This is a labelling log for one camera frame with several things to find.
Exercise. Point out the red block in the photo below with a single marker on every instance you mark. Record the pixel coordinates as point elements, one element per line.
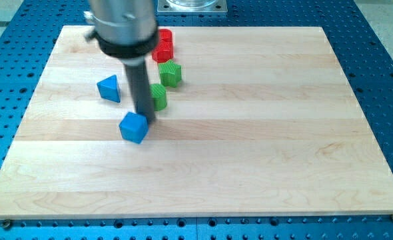
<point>163,52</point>
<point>166,35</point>

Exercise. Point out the blue triangular prism block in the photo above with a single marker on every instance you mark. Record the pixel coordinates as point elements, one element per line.
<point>109,89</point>

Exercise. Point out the left board clamp screw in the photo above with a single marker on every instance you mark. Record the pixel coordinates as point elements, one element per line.
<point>6,224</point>

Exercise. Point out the red block rear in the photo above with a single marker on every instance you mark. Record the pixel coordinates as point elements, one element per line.
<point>166,35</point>

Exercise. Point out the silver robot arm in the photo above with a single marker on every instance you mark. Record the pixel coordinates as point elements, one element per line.
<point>124,29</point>

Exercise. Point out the green star block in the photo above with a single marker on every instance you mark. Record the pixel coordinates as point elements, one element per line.
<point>170,73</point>

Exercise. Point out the green cylinder block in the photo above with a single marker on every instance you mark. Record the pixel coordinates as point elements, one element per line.
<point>159,96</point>

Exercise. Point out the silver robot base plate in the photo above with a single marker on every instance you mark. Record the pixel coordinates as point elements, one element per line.
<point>166,7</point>

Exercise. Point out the blue cube block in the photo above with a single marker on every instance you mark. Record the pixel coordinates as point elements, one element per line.
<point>133,127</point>

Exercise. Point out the red block front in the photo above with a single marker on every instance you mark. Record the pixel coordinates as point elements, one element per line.
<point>163,52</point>

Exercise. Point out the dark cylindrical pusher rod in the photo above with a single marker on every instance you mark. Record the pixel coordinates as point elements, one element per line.
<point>138,81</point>

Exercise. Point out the light wooden board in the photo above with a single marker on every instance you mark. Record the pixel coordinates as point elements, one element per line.
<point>264,122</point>

